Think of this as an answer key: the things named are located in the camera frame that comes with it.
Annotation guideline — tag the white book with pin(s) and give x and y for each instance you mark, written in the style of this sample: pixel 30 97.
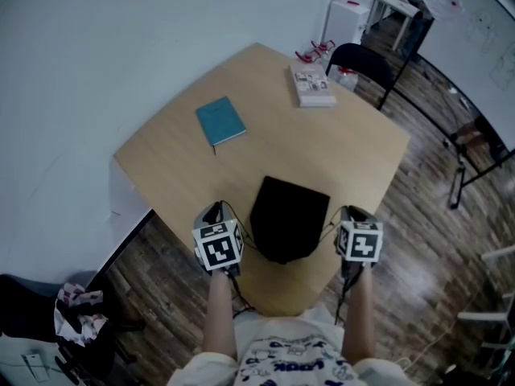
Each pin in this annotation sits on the white book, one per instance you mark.
pixel 311 85

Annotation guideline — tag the patterned red white cloth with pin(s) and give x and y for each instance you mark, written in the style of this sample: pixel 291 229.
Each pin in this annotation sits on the patterned red white cloth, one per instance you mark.
pixel 78 312

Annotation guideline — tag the person's right forearm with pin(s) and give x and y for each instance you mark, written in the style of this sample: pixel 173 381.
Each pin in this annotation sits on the person's right forearm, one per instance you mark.
pixel 359 320

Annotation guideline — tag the white furniture frame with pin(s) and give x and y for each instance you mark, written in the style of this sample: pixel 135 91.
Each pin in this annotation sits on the white furniture frame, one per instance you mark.
pixel 487 316

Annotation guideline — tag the whiteboard on black stand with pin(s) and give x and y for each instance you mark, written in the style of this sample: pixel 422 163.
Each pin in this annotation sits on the whiteboard on black stand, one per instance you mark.
pixel 462 46

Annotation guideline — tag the small white table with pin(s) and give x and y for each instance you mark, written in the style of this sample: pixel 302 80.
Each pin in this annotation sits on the small white table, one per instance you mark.
pixel 396 6

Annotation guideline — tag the person's left forearm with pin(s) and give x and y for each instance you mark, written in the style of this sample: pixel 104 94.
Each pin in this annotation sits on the person's left forearm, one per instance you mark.
pixel 219 316

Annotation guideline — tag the teal notebook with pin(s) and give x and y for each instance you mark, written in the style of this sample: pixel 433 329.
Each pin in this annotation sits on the teal notebook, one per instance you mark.
pixel 220 121

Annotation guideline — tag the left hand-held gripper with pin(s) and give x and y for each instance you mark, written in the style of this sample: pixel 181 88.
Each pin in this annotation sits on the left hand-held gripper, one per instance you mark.
pixel 219 249

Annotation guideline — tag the white water dispenser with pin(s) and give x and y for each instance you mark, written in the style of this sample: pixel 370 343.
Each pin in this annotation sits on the white water dispenser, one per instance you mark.
pixel 346 24

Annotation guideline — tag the black office chair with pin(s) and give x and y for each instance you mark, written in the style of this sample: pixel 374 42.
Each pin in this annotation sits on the black office chair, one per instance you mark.
pixel 24 312

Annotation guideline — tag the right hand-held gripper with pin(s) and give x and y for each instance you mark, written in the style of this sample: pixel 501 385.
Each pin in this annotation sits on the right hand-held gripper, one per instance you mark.
pixel 360 243

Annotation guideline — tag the black table leg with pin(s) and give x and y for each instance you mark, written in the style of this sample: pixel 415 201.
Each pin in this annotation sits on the black table leg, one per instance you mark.
pixel 120 251

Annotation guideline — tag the clear plastic bag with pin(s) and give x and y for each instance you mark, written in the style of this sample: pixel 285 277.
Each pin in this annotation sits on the clear plastic bag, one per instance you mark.
pixel 442 2

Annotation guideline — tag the person's white printed shirt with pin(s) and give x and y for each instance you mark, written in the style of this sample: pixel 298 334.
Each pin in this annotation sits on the person's white printed shirt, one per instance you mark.
pixel 293 352

